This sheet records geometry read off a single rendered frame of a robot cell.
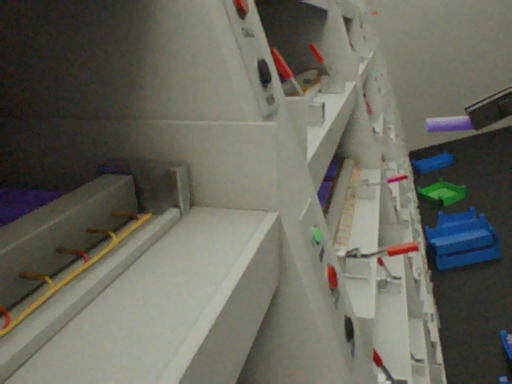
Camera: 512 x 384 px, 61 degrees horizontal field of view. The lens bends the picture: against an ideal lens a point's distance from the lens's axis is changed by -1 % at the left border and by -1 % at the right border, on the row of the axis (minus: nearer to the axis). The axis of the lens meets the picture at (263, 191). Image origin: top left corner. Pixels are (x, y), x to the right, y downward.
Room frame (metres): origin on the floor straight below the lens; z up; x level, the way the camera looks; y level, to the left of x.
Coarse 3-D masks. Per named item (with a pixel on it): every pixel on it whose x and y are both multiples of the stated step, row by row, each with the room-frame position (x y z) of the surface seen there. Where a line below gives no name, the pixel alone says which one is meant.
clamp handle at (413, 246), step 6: (390, 246) 0.47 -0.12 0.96; (396, 246) 0.46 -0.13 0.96; (402, 246) 0.46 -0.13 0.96; (408, 246) 0.45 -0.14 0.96; (414, 246) 0.45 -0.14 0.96; (372, 252) 0.48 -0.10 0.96; (378, 252) 0.47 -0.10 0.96; (384, 252) 0.47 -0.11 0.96; (390, 252) 0.46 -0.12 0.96; (396, 252) 0.46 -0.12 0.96; (402, 252) 0.46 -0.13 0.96; (408, 252) 0.45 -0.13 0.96; (360, 258) 0.47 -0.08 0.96; (366, 258) 0.47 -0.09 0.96; (372, 258) 0.47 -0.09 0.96
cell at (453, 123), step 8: (432, 120) 0.57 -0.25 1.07; (440, 120) 0.56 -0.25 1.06; (448, 120) 0.56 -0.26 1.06; (456, 120) 0.55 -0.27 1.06; (464, 120) 0.55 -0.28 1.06; (432, 128) 0.56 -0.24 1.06; (440, 128) 0.56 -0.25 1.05; (448, 128) 0.56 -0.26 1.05; (456, 128) 0.55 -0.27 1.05; (464, 128) 0.55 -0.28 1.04; (472, 128) 0.55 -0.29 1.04
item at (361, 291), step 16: (352, 144) 0.90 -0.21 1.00; (368, 144) 0.90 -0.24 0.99; (336, 160) 0.90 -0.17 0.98; (368, 160) 0.90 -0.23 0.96; (368, 176) 0.84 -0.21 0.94; (352, 208) 0.68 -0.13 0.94; (368, 208) 0.68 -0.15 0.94; (352, 224) 0.62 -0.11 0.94; (368, 224) 0.62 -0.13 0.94; (352, 240) 0.57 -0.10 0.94; (368, 240) 0.56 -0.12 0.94; (352, 288) 0.45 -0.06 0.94; (368, 288) 0.45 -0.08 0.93; (352, 304) 0.42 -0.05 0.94; (368, 304) 0.42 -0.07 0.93; (368, 320) 0.32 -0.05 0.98; (368, 336) 0.32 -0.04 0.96; (368, 352) 0.32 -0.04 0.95
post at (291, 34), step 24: (288, 0) 0.92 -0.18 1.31; (264, 24) 0.94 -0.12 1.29; (288, 24) 0.93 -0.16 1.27; (312, 24) 0.91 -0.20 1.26; (336, 24) 0.89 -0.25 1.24; (288, 48) 0.93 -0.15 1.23; (336, 48) 0.90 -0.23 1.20; (360, 96) 0.89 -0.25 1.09; (360, 120) 0.90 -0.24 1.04; (384, 192) 0.89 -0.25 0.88; (384, 216) 0.90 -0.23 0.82; (408, 264) 0.91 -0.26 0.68; (408, 288) 0.90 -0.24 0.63; (432, 360) 0.89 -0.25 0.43
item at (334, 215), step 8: (344, 160) 0.88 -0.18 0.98; (352, 160) 0.88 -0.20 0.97; (344, 168) 0.82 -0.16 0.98; (352, 168) 0.84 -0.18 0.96; (344, 176) 0.77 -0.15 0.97; (352, 176) 0.81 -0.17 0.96; (344, 184) 0.73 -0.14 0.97; (336, 192) 0.69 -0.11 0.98; (344, 192) 0.69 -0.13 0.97; (336, 200) 0.66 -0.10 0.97; (344, 200) 0.68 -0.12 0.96; (352, 200) 0.69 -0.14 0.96; (336, 208) 0.63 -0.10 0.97; (328, 216) 0.60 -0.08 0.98; (336, 216) 0.60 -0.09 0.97; (352, 216) 0.63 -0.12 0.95; (328, 224) 0.57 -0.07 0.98; (336, 224) 0.57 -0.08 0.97; (344, 224) 0.59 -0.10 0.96; (336, 232) 0.56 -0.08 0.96
